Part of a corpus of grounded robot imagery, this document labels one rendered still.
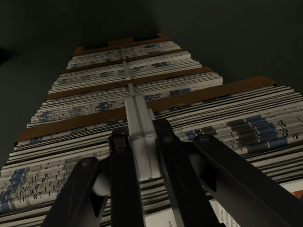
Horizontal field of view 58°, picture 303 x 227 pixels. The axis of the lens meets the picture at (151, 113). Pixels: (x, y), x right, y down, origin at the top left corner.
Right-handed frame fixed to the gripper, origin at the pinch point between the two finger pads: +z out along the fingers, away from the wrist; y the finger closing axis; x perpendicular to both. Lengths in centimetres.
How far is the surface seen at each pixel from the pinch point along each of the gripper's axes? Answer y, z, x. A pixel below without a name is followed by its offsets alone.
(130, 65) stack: 2, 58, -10
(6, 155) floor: -64, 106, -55
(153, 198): 0.1, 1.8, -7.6
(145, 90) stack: 3.1, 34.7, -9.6
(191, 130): 6.0, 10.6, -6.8
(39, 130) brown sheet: -13.7, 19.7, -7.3
